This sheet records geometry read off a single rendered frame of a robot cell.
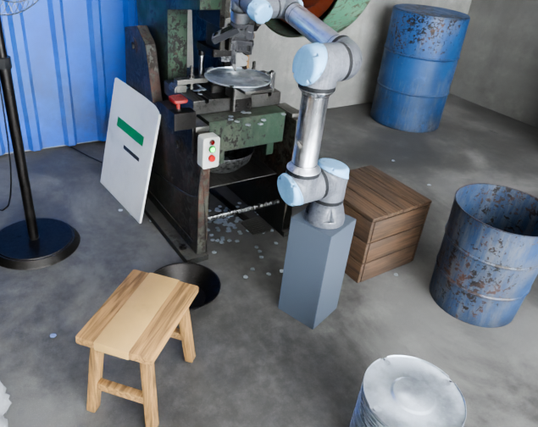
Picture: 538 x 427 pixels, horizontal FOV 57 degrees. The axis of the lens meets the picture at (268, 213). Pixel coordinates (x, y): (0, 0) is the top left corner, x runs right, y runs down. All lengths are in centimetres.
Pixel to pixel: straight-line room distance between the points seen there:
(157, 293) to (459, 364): 118
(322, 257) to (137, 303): 67
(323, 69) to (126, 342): 96
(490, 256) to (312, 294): 71
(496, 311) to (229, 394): 115
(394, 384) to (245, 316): 75
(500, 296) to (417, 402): 84
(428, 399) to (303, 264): 67
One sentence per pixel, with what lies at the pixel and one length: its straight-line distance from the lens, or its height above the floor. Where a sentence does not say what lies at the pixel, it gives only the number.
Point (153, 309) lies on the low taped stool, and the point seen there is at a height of 33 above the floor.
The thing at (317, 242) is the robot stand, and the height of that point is 40.
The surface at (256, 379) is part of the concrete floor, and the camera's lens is 185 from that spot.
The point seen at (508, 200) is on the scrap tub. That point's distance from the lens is 245.
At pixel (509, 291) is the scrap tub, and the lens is 225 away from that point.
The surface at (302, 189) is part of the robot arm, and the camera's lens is 166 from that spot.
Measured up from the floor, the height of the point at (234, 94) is 73.
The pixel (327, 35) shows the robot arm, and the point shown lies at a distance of 170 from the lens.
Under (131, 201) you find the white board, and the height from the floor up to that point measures 7.
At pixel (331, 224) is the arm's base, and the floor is 47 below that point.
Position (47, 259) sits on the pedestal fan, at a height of 2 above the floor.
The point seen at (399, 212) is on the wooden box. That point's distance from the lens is 226.
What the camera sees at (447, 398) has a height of 28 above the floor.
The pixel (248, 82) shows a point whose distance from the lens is 219.
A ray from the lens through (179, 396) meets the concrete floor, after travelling 180.
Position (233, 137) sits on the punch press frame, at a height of 56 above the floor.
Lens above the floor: 141
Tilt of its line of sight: 31 degrees down
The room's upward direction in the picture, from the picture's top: 7 degrees clockwise
